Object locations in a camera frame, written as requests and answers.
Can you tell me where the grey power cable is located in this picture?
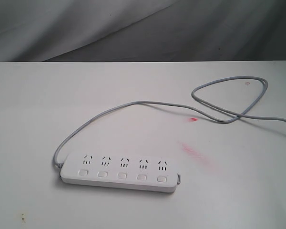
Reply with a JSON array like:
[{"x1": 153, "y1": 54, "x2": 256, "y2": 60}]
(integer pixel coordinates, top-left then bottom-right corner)
[{"x1": 52, "y1": 76, "x2": 286, "y2": 170}]

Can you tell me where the grey backdrop cloth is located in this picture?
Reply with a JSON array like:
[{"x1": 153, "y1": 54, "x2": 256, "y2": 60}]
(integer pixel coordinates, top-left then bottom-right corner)
[{"x1": 0, "y1": 0, "x2": 286, "y2": 62}]

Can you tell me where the white five-outlet power strip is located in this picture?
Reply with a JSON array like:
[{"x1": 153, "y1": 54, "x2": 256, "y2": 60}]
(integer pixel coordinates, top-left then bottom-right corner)
[{"x1": 60, "y1": 153, "x2": 181, "y2": 193}]

